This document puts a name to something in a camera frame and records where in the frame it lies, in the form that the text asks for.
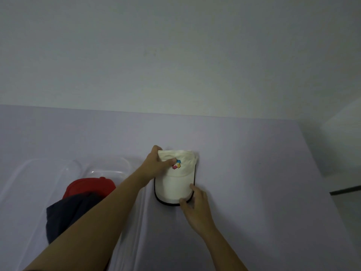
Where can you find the person's left hand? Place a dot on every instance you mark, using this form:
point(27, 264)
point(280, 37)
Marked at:
point(152, 167)

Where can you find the person's right thumb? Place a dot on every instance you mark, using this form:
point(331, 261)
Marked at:
point(184, 205)

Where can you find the person's left thumb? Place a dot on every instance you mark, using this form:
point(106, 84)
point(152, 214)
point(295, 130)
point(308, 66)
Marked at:
point(168, 163)

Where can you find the clear plastic bin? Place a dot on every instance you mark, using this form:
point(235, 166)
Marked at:
point(127, 242)
point(31, 200)

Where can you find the white cap with black trim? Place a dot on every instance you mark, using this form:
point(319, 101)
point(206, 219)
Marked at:
point(174, 180)

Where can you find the person's right forearm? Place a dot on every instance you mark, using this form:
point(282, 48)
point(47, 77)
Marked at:
point(224, 251)

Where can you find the dark baseboard strip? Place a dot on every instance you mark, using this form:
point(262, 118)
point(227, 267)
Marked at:
point(345, 190)

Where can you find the person's right hand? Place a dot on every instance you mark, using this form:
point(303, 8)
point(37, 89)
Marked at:
point(198, 214)

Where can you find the red cap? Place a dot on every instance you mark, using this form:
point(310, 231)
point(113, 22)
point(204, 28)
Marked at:
point(88, 187)

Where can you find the navy blue cap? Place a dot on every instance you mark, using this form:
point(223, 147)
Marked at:
point(67, 214)

